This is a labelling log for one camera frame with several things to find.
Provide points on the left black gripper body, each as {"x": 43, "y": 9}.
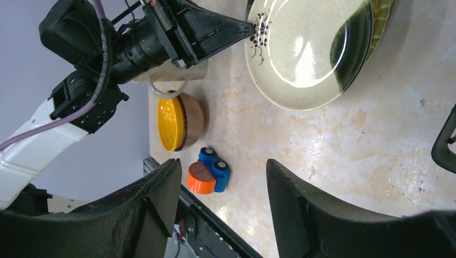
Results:
{"x": 137, "y": 49}

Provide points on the beige mug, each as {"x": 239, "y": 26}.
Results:
{"x": 168, "y": 72}

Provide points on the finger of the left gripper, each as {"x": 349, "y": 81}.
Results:
{"x": 203, "y": 33}

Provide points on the light green round plate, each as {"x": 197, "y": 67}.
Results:
{"x": 392, "y": 9}

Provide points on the black wire dish rack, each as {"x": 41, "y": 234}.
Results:
{"x": 440, "y": 152}

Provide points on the yellow bowl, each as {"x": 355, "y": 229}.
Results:
{"x": 181, "y": 122}

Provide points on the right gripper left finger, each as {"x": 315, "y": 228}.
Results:
{"x": 134, "y": 221}

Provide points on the cream floral ceramic plate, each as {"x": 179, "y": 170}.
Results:
{"x": 304, "y": 53}

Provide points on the yellow-rimmed patterned plate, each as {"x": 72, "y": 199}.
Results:
{"x": 380, "y": 11}

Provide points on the blue orange toy car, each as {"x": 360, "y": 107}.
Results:
{"x": 209, "y": 173}

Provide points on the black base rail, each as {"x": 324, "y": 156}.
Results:
{"x": 182, "y": 215}

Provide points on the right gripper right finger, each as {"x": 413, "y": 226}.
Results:
{"x": 309, "y": 222}

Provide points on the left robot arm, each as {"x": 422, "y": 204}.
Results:
{"x": 171, "y": 43}

